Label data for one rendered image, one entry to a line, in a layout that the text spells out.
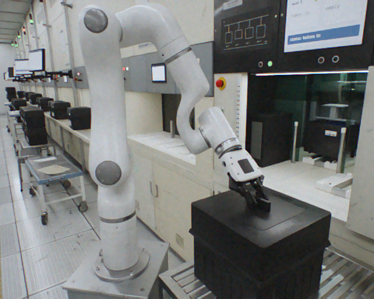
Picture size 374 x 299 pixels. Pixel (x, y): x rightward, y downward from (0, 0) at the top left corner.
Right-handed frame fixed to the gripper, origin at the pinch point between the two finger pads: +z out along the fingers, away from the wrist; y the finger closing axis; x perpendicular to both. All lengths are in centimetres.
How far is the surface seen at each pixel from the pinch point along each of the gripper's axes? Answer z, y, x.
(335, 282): 30.5, 19.9, 8.7
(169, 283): 10.1, -22.2, 29.2
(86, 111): -206, 26, 208
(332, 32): -37, 39, -31
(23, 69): -401, -17, 322
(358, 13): -35, 39, -39
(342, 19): -38, 39, -35
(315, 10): -48, 39, -31
